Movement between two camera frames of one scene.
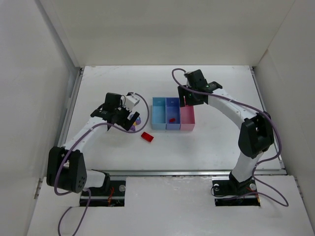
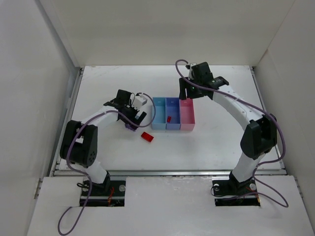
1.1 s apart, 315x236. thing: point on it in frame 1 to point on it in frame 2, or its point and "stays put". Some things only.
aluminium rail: [181, 172] stays put
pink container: [187, 118] stays put
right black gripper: [191, 97] to [188, 89]
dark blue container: [173, 113] stays put
